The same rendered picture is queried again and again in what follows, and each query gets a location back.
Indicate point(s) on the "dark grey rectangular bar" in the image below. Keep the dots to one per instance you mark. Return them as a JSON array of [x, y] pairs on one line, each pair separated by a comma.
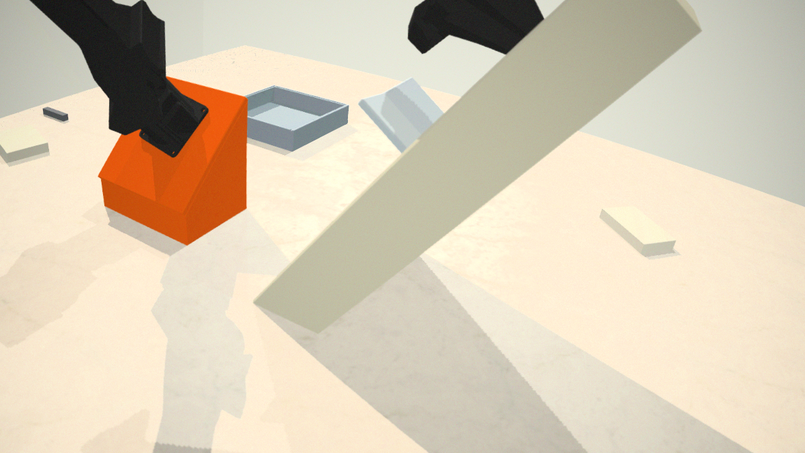
[[55, 114]]

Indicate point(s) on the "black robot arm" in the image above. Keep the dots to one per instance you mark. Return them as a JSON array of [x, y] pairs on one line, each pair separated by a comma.
[[124, 47]]

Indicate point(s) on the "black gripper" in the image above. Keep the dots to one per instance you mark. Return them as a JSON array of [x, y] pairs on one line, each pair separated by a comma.
[[496, 24]]

